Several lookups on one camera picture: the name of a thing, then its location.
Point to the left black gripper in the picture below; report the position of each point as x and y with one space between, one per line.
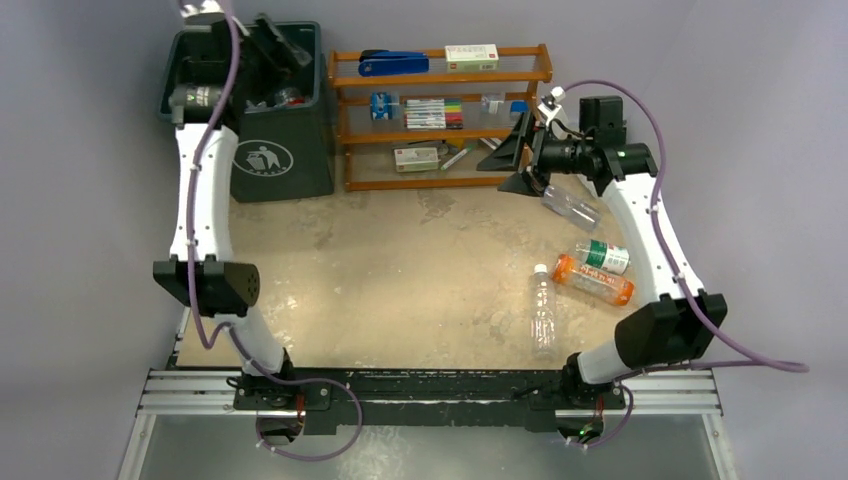
279 62

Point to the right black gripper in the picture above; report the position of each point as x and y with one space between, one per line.
530 151

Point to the red label bottle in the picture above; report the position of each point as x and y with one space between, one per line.
289 96

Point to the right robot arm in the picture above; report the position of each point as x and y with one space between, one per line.
676 316

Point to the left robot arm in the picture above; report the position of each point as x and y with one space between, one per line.
201 270

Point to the dark green trash bin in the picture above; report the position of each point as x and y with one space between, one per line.
283 153

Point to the white black small box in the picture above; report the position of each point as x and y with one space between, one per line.
491 143

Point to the blue white eraser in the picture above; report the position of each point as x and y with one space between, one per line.
518 108

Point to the green white marker pen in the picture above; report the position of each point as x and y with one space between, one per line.
455 158

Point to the clear plastic box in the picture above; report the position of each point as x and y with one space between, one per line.
491 105

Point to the clear bottle white cap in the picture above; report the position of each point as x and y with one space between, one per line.
570 207

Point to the blue stapler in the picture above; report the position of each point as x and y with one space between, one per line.
381 62

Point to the pack of coloured markers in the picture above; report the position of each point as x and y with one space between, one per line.
433 114

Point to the blue white tape dispenser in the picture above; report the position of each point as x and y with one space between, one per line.
382 106

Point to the orange wooden shelf rack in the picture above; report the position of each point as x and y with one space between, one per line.
521 72

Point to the white green box top shelf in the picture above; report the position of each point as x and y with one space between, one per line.
471 58

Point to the clear unlabelled bottle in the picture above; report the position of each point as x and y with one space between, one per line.
543 321

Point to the green white label bottle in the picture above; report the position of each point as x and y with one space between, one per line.
602 255

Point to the orange drink bottle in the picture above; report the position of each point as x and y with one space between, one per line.
611 288

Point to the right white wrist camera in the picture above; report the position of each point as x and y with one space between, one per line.
553 116

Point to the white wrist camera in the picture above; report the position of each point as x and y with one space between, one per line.
201 15
553 116

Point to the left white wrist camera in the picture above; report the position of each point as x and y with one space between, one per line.
201 15

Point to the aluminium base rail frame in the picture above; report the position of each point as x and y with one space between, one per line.
539 401

